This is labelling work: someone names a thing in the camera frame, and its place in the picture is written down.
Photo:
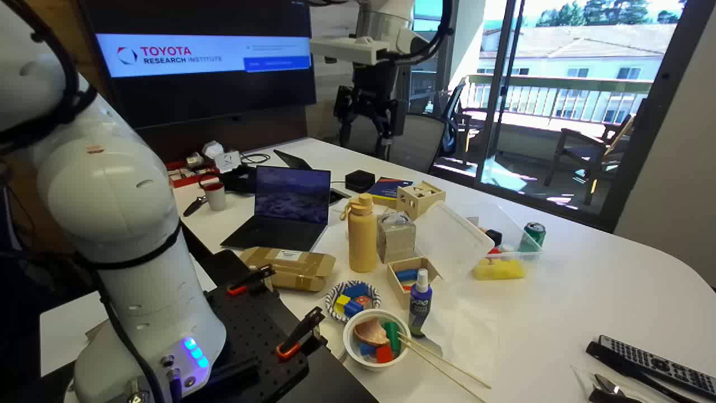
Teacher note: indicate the wall monitor screen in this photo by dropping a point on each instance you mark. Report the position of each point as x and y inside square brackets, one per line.
[173, 61]

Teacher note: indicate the black orange clamp rear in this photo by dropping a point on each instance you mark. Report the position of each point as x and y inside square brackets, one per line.
[250, 283]

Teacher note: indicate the small black box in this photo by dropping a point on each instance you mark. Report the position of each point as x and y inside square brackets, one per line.
[359, 179]

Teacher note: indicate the grey carton box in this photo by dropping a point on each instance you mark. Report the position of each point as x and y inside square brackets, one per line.
[398, 236]

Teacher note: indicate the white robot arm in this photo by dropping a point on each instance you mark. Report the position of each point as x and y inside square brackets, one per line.
[114, 199]

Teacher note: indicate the wooden block with holes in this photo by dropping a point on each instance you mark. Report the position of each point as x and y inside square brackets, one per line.
[417, 197]

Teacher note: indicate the outdoor wooden chair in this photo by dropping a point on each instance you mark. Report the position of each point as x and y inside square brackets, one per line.
[592, 155]

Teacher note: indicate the blue book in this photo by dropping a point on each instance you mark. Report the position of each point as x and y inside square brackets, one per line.
[389, 186]

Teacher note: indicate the black orange clamp front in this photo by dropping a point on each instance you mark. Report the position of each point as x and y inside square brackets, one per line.
[305, 336]

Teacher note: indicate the white cup with red band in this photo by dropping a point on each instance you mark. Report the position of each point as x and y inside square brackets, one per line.
[215, 196]

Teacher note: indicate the black remote keyboard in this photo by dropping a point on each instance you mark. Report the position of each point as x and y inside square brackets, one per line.
[645, 365]

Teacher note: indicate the wooden chopstick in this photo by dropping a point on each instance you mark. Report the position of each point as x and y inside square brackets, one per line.
[438, 357]
[451, 374]

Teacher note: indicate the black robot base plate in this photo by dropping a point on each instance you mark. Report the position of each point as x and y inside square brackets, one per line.
[250, 371]

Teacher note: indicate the yellow sponge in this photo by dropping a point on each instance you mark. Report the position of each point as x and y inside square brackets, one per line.
[497, 270]

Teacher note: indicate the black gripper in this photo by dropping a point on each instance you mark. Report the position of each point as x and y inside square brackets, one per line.
[371, 95]

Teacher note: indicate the green soda can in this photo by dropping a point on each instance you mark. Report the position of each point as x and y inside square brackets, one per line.
[534, 238]

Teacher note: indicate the black marker pen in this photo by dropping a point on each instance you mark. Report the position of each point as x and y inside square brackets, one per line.
[194, 207]

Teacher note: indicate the white bowl with toys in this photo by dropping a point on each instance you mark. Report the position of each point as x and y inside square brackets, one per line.
[378, 339]

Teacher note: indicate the grey office chair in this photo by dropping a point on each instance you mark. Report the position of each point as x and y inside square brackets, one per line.
[417, 143]

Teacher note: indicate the yellow bottle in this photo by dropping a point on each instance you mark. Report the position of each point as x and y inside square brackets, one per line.
[362, 217]

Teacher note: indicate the black orange clamp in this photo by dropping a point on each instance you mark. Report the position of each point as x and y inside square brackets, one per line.
[250, 283]
[305, 336]

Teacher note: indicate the small cardboard box with blocks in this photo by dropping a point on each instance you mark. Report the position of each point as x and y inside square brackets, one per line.
[403, 274]

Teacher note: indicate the clear plastic container lid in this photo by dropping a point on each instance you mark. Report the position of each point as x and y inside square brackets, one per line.
[451, 243]

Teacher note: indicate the plate with colourful blocks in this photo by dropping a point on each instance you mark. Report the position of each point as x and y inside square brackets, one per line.
[351, 298]

